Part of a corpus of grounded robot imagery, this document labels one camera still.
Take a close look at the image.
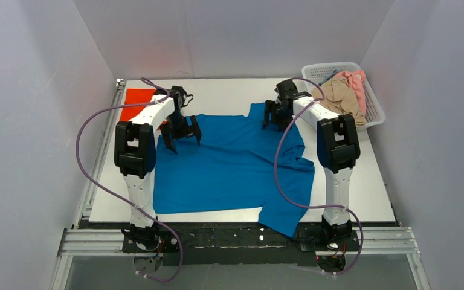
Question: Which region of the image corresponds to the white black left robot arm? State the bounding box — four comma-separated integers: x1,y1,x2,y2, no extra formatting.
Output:
114,89,202,248

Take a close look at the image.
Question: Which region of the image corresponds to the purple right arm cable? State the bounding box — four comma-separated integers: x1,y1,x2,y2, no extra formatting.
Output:
273,77,365,276

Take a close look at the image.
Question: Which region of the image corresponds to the aluminium frame rail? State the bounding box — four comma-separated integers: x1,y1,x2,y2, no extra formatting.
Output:
50,227,430,289

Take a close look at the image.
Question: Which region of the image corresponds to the pink t shirt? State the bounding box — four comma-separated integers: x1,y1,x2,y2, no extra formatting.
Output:
332,69,367,114

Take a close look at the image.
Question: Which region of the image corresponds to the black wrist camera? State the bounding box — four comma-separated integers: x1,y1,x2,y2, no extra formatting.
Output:
152,86,194,112
275,80,311,103

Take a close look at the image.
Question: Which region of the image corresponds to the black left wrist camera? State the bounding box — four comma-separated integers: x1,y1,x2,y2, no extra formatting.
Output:
152,86,194,112

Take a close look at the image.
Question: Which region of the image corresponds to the white plastic laundry basket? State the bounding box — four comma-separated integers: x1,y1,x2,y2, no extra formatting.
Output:
301,62,385,128

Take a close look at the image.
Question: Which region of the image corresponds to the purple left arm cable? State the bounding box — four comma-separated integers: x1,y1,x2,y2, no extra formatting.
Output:
75,77,185,284

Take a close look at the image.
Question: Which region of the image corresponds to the blue t shirt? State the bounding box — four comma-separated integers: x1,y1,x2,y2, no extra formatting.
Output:
153,103,315,237

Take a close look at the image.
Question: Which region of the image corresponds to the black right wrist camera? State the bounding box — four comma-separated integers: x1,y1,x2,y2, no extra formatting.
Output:
275,80,311,103

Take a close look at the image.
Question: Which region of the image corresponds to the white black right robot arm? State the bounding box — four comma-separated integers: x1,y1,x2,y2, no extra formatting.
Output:
262,97,360,247

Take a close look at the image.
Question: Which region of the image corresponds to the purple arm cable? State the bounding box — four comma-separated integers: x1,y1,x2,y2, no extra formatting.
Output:
75,77,185,284
273,77,365,276

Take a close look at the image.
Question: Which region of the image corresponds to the folded orange t shirt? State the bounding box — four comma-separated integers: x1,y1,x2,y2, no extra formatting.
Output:
119,88,165,125

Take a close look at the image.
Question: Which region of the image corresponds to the beige t shirt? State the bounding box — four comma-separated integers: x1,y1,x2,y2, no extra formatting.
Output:
320,77,367,126

